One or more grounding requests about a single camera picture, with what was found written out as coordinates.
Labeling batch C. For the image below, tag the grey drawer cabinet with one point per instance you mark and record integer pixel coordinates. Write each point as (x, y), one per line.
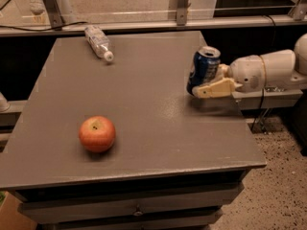
(165, 138)

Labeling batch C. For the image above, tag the red apple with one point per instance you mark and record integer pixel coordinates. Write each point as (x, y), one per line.
(97, 134)

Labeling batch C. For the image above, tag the right metal bracket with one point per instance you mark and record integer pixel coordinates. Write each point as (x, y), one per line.
(299, 10)

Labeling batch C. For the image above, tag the metal drawer knob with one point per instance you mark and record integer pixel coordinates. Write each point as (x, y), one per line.
(138, 212)

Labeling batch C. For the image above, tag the grey drawer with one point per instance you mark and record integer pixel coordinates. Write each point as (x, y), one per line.
(121, 205)
(159, 221)

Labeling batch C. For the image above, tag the upper grey drawer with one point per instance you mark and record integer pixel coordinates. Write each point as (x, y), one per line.
(121, 205)

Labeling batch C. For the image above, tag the blue pepsi can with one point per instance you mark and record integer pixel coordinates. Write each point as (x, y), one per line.
(204, 67)

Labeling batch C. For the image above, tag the cardboard box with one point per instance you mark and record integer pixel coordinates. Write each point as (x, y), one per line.
(10, 217)

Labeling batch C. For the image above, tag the lower grey drawer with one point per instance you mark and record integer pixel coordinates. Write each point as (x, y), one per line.
(159, 221)

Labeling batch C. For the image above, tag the left metal bracket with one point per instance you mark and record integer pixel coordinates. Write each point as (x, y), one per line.
(52, 9)

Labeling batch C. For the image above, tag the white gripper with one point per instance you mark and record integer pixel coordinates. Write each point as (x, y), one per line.
(247, 72)

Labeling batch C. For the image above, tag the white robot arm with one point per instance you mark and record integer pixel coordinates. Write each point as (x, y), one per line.
(285, 69)

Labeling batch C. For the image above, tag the centre metal bracket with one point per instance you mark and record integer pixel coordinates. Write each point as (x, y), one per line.
(182, 9)

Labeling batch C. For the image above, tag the clear plastic water bottle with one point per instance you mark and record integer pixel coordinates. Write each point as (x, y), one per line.
(99, 42)

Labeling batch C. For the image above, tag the metal bracket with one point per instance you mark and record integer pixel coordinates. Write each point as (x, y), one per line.
(52, 9)
(182, 9)
(299, 10)

